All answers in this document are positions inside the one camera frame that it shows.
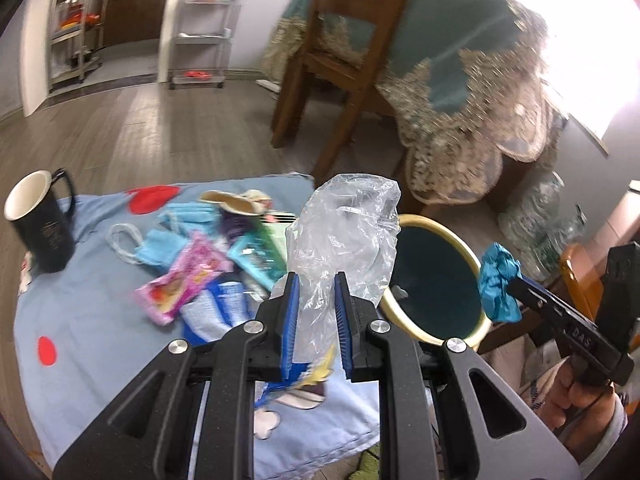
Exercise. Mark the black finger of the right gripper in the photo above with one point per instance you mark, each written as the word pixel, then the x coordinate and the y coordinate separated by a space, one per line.
pixel 551 308

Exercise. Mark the green white carton box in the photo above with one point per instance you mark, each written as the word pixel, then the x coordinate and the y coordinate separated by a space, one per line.
pixel 271 228

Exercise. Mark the white wheeled shelf cart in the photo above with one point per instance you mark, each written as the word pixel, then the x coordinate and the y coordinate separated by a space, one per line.
pixel 201 42

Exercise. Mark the green slipper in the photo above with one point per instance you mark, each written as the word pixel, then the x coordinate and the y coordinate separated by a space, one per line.
pixel 369 465

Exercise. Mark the clear plastic bag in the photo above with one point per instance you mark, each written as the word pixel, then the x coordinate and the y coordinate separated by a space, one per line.
pixel 350 224

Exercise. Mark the wooden chair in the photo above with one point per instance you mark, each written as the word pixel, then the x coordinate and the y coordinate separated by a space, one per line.
pixel 346 43

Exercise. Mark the teal bin with yellow rim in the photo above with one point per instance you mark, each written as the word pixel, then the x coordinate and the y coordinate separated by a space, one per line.
pixel 433 294

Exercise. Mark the blue face mask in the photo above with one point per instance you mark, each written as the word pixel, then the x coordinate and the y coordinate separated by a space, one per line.
pixel 187 218
pixel 158 249

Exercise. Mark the grey metal shelf rack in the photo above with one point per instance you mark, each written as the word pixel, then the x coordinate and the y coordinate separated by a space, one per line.
pixel 76 35

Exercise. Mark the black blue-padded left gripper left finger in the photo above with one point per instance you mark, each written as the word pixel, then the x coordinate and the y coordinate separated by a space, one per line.
pixel 190 412

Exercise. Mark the large clear water bottle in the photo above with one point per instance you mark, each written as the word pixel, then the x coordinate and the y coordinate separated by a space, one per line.
pixel 533 227

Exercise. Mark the purple plastic bottle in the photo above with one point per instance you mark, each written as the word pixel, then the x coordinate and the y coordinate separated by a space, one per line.
pixel 234 226

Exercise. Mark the red beige paper cup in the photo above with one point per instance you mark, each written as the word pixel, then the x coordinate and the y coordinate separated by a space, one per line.
pixel 249 203

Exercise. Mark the pink snack wrapper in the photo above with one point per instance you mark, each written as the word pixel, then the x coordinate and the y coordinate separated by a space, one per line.
pixel 199 263

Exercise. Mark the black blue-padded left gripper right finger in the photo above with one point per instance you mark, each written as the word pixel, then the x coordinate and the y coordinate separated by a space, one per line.
pixel 444 412

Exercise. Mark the right hand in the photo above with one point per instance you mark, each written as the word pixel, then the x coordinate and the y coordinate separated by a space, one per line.
pixel 596 406

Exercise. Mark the black mug white inside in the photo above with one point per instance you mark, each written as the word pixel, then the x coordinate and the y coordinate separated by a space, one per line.
pixel 43 226

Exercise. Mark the teal wrapper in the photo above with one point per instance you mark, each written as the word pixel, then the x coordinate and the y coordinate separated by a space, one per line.
pixel 497 268

